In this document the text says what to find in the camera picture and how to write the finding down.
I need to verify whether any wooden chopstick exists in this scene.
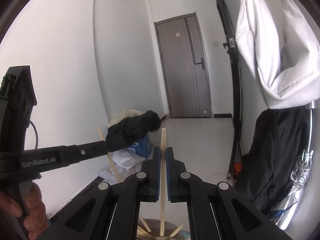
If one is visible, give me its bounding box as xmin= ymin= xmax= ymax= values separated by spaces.
xmin=97 ymin=126 xmax=122 ymax=183
xmin=170 ymin=224 xmax=183 ymax=238
xmin=137 ymin=226 xmax=152 ymax=239
xmin=159 ymin=128 xmax=167 ymax=237
xmin=139 ymin=215 xmax=151 ymax=232

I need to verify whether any person's left hand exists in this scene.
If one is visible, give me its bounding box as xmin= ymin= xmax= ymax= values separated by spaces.
xmin=0 ymin=182 xmax=51 ymax=240

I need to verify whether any grey plastic parcel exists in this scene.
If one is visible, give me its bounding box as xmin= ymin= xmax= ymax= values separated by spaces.
xmin=98 ymin=163 xmax=126 ymax=185

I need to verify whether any white grey utensil holder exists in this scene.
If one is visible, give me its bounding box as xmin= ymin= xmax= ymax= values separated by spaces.
xmin=135 ymin=218 xmax=192 ymax=240

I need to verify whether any orange black tool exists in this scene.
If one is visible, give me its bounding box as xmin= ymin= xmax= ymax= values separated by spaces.
xmin=232 ymin=162 xmax=242 ymax=181

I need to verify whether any white plastic parcel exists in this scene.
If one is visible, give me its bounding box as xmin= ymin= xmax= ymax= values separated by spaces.
xmin=112 ymin=149 xmax=145 ymax=171

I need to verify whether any black jacket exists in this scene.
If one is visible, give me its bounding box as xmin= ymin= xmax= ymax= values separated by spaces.
xmin=106 ymin=111 xmax=161 ymax=152

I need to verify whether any silver folded umbrella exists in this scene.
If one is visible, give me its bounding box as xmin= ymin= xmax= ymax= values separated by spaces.
xmin=268 ymin=101 xmax=316 ymax=230

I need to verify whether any black backpack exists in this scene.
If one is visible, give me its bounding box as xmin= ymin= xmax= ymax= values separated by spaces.
xmin=234 ymin=106 xmax=310 ymax=215

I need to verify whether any cream cloth bundle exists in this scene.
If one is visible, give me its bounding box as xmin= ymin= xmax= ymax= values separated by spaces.
xmin=107 ymin=109 xmax=144 ymax=127

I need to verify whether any grey entrance door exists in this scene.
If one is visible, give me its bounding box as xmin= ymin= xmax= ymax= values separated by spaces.
xmin=155 ymin=12 xmax=212 ymax=118

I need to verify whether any white hanging bag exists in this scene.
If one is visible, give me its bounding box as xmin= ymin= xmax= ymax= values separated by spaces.
xmin=235 ymin=0 xmax=319 ymax=109

